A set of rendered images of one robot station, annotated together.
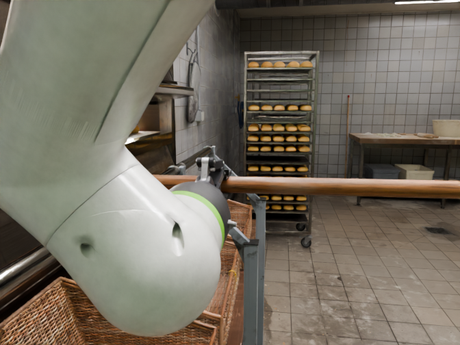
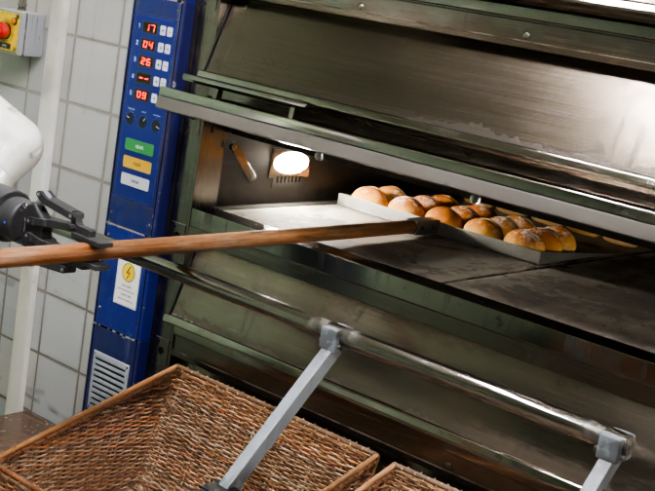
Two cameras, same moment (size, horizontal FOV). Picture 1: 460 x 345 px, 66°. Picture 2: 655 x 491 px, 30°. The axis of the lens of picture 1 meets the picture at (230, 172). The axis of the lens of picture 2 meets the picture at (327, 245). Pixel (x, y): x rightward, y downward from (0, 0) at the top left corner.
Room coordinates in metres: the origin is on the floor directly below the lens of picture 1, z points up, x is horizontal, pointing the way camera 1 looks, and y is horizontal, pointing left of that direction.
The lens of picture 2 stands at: (1.88, -1.46, 1.68)
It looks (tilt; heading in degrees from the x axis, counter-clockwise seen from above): 12 degrees down; 119
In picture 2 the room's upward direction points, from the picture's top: 9 degrees clockwise
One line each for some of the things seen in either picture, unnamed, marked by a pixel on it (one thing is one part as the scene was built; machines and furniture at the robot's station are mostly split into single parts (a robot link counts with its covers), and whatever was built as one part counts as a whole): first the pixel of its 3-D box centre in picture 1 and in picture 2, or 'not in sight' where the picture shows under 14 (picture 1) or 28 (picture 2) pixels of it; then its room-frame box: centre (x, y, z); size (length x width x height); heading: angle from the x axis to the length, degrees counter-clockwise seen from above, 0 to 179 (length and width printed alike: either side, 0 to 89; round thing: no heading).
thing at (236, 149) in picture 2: not in sight; (242, 162); (0.40, 0.73, 1.28); 0.09 x 0.02 x 0.09; 82
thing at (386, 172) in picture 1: (380, 174); not in sight; (4.88, -2.12, 0.35); 0.50 x 0.36 x 0.24; 172
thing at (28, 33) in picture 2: not in sight; (19, 32); (-0.22, 0.66, 1.46); 0.10 x 0.07 x 0.10; 172
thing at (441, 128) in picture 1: (449, 128); not in sight; (4.83, -2.97, 1.01); 0.43 x 0.42 x 0.21; 82
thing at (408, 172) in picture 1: (412, 175); not in sight; (4.82, -2.53, 0.35); 0.50 x 0.36 x 0.24; 173
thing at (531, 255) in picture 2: not in sight; (475, 223); (0.78, 1.18, 1.20); 0.55 x 0.36 x 0.03; 172
